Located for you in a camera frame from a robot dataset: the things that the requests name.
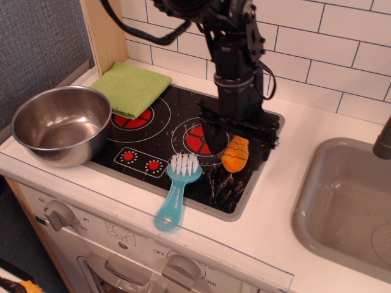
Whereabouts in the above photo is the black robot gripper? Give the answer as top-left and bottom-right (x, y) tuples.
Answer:
(197, 74), (280, 171)

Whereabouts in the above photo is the grey plastic sink basin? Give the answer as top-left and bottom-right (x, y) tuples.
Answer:
(292, 137), (390, 283)

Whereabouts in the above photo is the grey oven door handle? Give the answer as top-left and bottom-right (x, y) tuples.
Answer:
(84, 253), (169, 292)

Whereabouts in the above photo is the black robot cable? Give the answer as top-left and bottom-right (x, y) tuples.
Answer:
(100, 0), (192, 46)

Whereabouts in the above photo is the orange object bottom left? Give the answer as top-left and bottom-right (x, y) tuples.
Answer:
(18, 280), (43, 293)

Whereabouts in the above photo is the green folded cloth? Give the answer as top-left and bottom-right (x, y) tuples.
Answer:
(91, 62), (172, 120)

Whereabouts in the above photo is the grey left oven knob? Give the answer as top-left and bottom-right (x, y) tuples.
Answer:
(44, 200), (75, 231)

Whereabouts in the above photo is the blue dish brush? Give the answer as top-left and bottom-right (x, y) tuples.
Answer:
(153, 153), (202, 231)

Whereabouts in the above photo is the grey oven knob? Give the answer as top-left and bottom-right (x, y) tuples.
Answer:
(44, 200), (75, 231)
(162, 255), (201, 291)

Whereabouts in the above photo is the black toy stovetop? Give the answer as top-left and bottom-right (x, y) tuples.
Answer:
(85, 86), (261, 222)

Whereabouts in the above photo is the stainless steel pan bowl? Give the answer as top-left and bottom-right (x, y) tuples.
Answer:
(10, 85), (112, 168)

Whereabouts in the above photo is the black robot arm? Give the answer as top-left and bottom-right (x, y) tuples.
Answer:
(154, 1), (279, 170)

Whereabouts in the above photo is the orange plush toy fish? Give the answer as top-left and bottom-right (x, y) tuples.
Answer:
(221, 136), (249, 173)

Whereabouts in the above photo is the grey faucet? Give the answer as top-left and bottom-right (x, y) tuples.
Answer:
(372, 117), (391, 160)

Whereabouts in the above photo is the grey right oven knob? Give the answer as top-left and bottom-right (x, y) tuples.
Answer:
(162, 255), (201, 291)

